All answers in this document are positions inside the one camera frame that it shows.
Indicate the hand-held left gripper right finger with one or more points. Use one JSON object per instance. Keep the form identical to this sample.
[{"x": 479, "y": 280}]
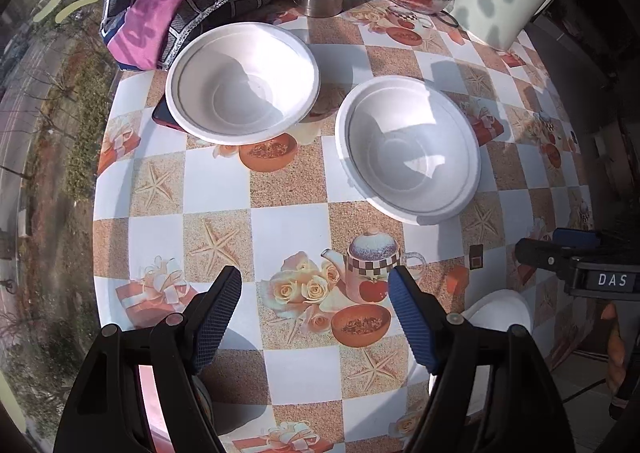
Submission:
[{"x": 410, "y": 318}]

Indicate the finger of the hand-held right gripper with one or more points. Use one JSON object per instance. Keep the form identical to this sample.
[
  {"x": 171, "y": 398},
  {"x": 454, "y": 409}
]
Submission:
[{"x": 547, "y": 258}]

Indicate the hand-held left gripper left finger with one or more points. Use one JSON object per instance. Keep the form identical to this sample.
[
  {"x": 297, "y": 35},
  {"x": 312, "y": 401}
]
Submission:
[{"x": 217, "y": 318}]

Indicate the white paper bowl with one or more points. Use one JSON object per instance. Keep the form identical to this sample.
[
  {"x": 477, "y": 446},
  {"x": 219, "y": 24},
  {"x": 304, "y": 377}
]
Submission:
[
  {"x": 242, "y": 83},
  {"x": 407, "y": 148},
  {"x": 500, "y": 313}
]

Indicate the person's right hand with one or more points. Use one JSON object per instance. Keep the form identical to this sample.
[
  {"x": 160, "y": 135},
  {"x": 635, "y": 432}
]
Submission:
[{"x": 616, "y": 353}]

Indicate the checkered printed tablecloth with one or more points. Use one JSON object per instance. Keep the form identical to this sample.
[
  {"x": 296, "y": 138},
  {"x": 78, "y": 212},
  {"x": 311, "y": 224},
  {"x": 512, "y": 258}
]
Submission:
[{"x": 290, "y": 213}]

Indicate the dark red phone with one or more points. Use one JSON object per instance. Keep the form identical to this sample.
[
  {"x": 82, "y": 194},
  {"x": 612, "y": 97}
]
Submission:
[{"x": 162, "y": 115}]

